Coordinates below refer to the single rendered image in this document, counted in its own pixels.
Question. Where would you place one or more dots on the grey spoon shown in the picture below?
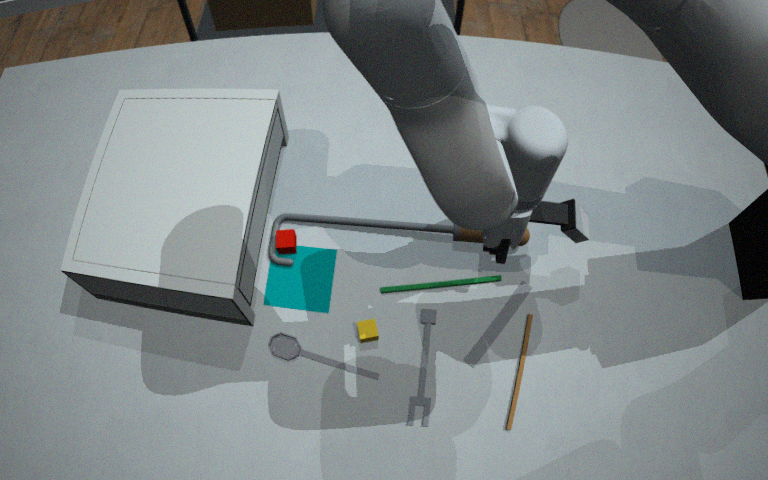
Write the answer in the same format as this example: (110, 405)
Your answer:
(285, 346)

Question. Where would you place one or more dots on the long green bar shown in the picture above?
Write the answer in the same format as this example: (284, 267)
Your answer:
(441, 284)

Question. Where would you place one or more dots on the red block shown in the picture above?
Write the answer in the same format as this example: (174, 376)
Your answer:
(286, 241)

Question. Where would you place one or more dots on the yellow block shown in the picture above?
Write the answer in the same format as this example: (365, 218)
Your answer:
(367, 330)

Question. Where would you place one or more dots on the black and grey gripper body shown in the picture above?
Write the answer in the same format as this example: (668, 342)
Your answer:
(513, 229)

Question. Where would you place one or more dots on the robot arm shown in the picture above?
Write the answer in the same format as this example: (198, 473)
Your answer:
(410, 54)

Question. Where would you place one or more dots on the wooden tool handle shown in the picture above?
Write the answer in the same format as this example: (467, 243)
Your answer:
(460, 234)

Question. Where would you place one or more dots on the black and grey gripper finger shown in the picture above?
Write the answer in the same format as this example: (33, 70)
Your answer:
(500, 251)

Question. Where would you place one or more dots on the tan thin rod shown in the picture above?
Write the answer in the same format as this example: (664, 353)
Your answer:
(520, 372)

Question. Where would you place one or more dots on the teal square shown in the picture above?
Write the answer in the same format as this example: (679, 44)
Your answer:
(306, 285)

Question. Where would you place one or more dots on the grey combination wrench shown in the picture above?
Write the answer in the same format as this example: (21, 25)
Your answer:
(428, 318)

